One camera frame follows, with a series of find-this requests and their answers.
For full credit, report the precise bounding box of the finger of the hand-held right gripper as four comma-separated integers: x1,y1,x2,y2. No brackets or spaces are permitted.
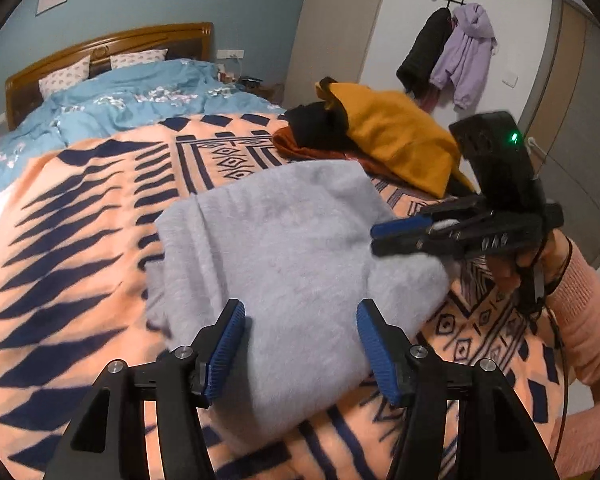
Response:
371,227,486,259
370,196,491,241

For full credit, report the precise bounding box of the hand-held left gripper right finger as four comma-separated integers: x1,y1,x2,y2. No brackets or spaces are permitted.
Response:
355,299,561,480

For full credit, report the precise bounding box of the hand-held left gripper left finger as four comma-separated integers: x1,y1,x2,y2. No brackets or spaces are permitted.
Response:
45,299,247,480

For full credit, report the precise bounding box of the grey sweater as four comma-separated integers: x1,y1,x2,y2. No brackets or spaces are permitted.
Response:
144,160,453,443

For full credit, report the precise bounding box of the person's right forearm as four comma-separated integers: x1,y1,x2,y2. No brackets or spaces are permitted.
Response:
545,240,600,401

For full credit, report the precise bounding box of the person's right hand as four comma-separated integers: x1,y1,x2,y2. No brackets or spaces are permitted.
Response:
485,230,573,296

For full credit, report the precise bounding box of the mustard yellow garment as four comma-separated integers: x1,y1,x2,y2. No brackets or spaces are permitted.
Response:
315,77,478,198

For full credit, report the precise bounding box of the dark red hanging garment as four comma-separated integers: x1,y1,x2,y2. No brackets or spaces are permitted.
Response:
420,80,441,111

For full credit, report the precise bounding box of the grey brown door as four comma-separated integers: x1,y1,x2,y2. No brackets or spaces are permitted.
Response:
525,0,600,271

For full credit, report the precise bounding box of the rust orange garment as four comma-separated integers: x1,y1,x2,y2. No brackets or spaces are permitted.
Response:
271,127,381,176

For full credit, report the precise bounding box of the purple hanging hoodie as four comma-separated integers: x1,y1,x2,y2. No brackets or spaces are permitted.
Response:
429,3,498,110

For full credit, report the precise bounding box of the black garment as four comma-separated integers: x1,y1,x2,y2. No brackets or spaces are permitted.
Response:
285,102,351,148

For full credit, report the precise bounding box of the black hanging jacket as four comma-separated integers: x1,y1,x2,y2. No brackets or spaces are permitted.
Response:
396,8,453,96

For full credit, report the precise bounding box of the orange navy patterned blanket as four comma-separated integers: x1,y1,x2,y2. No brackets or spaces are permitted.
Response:
0,112,576,480

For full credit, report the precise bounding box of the wooden nightstand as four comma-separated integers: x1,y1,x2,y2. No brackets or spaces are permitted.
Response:
220,72,286,103

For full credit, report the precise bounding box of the beige wardrobe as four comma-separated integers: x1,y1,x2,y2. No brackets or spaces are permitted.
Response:
285,0,396,106

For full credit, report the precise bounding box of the blue floral duvet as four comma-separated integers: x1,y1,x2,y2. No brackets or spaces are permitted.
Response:
0,58,286,221

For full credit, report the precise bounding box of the white floral pillow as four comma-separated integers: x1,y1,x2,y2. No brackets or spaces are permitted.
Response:
110,49,168,70
39,56,92,97

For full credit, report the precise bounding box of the wooden headboard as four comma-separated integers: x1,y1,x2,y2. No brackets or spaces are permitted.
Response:
5,22,216,131

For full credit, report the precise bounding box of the black cable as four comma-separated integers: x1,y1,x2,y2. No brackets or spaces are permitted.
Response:
527,260,568,468

